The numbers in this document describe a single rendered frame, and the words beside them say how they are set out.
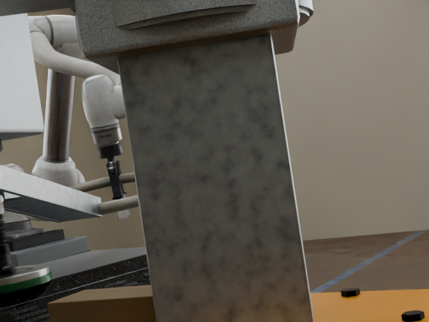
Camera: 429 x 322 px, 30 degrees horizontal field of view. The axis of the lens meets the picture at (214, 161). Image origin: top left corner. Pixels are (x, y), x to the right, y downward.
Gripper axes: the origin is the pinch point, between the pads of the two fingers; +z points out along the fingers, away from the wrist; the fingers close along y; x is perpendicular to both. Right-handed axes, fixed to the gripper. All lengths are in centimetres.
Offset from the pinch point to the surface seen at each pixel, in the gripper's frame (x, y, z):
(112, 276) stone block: 4, 77, 1
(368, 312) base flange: 47, 145, -6
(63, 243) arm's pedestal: -29, -43, 17
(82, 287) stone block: -1, 84, 0
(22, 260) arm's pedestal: -40.4, -23.9, 15.8
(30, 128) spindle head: -4, 83, -34
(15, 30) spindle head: -4, 81, -54
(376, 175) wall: 194, -573, 121
